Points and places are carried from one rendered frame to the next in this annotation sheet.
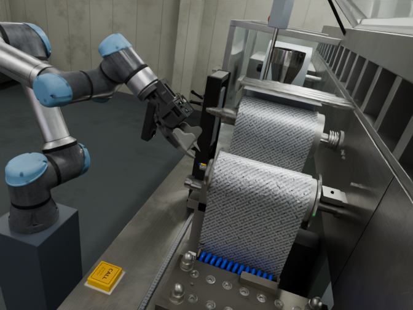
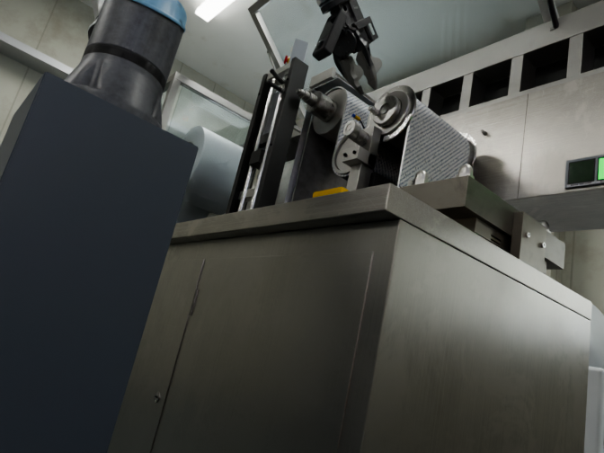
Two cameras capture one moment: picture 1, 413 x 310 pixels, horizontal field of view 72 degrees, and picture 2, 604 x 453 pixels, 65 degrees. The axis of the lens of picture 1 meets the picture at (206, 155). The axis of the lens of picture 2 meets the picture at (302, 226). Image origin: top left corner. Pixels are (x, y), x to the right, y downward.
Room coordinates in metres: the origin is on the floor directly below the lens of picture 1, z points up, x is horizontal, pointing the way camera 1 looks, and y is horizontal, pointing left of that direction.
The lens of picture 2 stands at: (0.09, 0.81, 0.66)
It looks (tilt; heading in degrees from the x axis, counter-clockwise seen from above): 15 degrees up; 312
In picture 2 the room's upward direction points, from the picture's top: 13 degrees clockwise
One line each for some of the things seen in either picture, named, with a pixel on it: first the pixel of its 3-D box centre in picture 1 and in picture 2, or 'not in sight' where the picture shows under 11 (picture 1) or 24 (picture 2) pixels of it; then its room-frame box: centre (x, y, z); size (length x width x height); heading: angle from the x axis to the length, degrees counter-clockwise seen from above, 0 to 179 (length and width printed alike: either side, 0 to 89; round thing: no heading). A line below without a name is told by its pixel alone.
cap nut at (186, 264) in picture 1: (187, 259); (421, 181); (0.53, 0.00, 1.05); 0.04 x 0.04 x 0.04
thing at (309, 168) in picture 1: (306, 139); not in sight; (1.64, -0.59, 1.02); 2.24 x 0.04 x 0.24; 169
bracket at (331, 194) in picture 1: (334, 195); not in sight; (0.60, -0.33, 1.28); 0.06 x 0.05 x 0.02; 79
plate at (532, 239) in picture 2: not in sight; (529, 245); (0.36, -0.15, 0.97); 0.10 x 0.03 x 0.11; 79
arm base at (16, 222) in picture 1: (32, 206); (115, 99); (0.73, 0.55, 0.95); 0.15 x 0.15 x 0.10
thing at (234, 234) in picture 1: (244, 240); (433, 182); (0.57, -0.14, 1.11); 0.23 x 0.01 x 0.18; 79
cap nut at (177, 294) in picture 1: (177, 291); (465, 174); (0.44, 0.01, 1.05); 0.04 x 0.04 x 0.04
